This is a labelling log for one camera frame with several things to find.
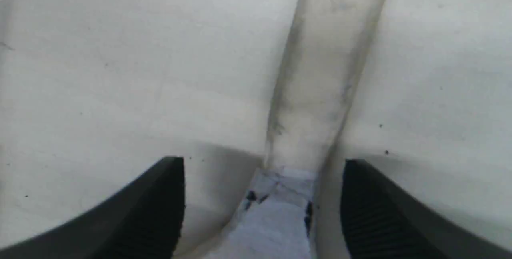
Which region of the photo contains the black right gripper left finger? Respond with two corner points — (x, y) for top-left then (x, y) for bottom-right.
(1, 157), (185, 259)

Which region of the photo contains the wide wooden paint brush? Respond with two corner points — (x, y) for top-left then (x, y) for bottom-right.
(188, 0), (385, 259)

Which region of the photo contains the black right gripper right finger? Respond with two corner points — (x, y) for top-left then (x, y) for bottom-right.
(340, 159), (511, 259)

